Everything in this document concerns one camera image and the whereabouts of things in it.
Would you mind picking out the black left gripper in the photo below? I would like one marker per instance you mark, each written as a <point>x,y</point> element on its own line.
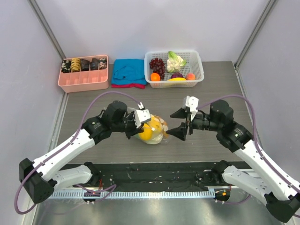
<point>135,131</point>

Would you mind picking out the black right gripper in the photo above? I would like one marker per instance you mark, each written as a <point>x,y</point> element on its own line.
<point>188,122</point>

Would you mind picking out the yellow lemon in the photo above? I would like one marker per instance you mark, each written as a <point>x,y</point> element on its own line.
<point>146,134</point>

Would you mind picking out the clear zip top bag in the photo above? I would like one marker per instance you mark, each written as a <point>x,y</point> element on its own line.
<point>155,140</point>

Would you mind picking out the yellow mango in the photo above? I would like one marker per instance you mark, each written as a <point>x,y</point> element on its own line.
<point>156,126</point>

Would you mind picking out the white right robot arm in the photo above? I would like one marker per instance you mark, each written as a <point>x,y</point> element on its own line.
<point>277,190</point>

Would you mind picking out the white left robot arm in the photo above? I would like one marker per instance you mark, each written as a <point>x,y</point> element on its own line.
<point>42,176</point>

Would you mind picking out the magenta folded cloth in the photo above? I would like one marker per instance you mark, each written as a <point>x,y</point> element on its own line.
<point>132,85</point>

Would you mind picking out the yellow banana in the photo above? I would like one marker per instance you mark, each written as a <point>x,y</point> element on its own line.
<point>176,79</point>

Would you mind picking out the peach fruit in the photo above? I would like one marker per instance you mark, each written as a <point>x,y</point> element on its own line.
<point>190,76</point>

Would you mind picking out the purple red onion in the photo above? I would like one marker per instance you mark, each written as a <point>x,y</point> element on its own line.
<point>177,75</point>

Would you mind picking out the orange fruit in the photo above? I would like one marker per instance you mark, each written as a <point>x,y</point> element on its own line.
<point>155,77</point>

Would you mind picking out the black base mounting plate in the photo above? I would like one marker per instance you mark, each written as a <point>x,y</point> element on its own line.
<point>160,177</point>

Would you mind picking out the blue folded cloth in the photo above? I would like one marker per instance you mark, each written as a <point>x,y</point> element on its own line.
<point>128,71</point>

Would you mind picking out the pink divided storage box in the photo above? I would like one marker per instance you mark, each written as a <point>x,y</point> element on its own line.
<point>84,80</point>

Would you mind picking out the white plastic basket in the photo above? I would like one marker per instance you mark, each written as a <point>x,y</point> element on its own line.
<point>193,66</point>

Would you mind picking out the red grape bunch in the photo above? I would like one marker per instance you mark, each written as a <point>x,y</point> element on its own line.
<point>158,66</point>

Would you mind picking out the pink floral roll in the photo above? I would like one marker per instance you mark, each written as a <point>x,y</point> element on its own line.
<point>102,63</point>

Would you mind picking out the black roll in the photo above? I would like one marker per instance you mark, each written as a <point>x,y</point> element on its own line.
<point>94,64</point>

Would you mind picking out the dark brown roll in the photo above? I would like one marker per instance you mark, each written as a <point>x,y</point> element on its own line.
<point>85,65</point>

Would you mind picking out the yellow striped roll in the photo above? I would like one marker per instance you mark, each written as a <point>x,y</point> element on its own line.
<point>75,65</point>

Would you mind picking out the dark floral sushi roll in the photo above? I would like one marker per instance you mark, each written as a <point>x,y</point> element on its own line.
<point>66,66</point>

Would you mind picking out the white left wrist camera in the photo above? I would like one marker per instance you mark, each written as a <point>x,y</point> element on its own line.
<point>141,115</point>

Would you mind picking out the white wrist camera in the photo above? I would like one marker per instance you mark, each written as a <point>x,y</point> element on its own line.
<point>190,105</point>
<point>141,115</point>

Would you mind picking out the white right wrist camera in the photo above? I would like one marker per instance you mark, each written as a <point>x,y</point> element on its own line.
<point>190,105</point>

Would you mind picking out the white slotted cable duct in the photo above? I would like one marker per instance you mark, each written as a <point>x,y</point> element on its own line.
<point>81,194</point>

